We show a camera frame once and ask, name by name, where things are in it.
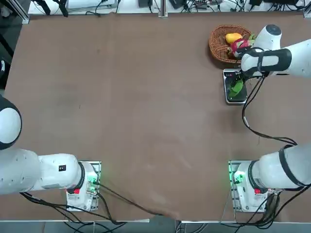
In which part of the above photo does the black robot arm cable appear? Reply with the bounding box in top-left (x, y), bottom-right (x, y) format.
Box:
top-left (242, 75), bottom-right (299, 146)

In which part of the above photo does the white electronic scale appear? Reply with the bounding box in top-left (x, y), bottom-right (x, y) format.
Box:
top-left (222, 68), bottom-right (249, 105)

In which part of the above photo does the black stand leg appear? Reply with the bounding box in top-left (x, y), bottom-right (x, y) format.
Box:
top-left (35, 0), bottom-right (52, 15)
top-left (57, 0), bottom-right (69, 17)

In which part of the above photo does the aluminium profile post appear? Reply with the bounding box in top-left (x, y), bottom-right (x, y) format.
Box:
top-left (158, 0), bottom-right (169, 17)

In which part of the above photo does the black cable across table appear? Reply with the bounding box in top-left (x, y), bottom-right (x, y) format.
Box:
top-left (96, 182), bottom-right (168, 216)

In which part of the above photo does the pink dragon fruit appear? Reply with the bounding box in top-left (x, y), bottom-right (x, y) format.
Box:
top-left (227, 33), bottom-right (258, 59)

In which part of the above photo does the yellow mango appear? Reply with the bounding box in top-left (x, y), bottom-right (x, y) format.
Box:
top-left (225, 33), bottom-right (243, 45)

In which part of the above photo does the brown wicker basket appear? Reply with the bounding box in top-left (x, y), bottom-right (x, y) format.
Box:
top-left (208, 25), bottom-right (253, 64)

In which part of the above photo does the aluminium profile rail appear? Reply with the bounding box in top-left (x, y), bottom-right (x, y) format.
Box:
top-left (18, 11), bottom-right (31, 25)

